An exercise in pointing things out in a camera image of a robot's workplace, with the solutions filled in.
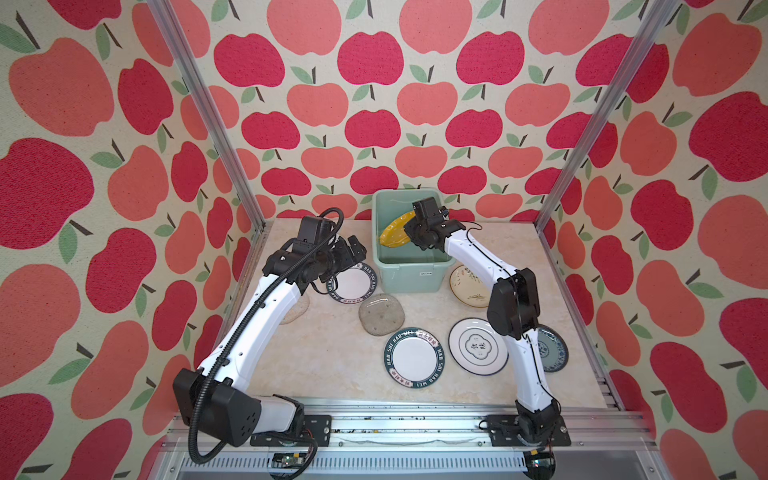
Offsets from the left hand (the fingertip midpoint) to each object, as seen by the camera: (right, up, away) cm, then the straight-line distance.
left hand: (360, 257), depth 77 cm
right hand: (+15, +10, +22) cm, 28 cm away
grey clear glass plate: (+5, -19, +19) cm, 28 cm away
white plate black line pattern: (+34, -27, +12) cm, 45 cm away
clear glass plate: (-22, -18, +19) cm, 35 cm away
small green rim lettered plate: (-4, -11, +25) cm, 28 cm away
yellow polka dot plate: (+10, +7, +29) cm, 32 cm away
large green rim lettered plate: (+15, -30, +10) cm, 35 cm away
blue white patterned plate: (+57, -28, +12) cm, 65 cm away
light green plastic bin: (+13, -3, +9) cm, 16 cm away
